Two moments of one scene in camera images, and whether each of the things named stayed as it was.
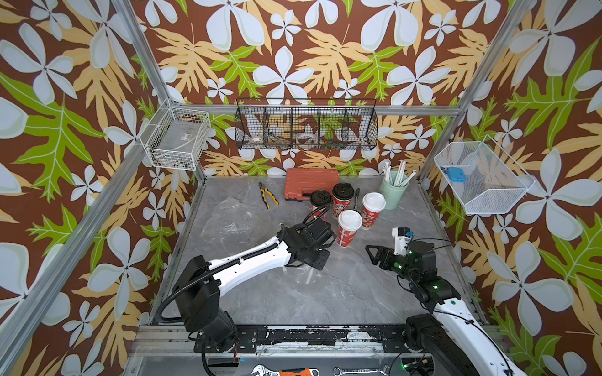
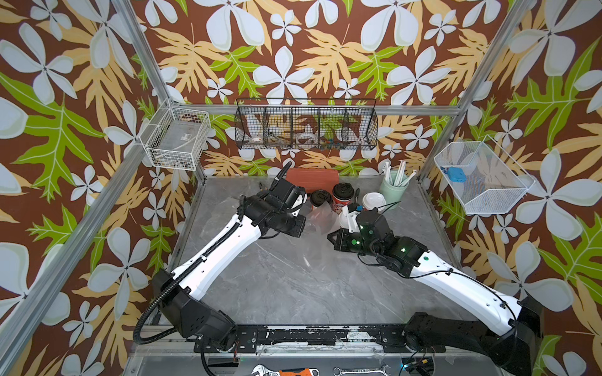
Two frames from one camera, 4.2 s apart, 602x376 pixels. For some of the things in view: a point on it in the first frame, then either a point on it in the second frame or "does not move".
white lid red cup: [372, 204] does not move
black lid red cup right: [342, 197] does not move
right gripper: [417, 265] to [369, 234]
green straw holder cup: [393, 185] does not move
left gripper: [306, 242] to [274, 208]
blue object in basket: [457, 175] does not move
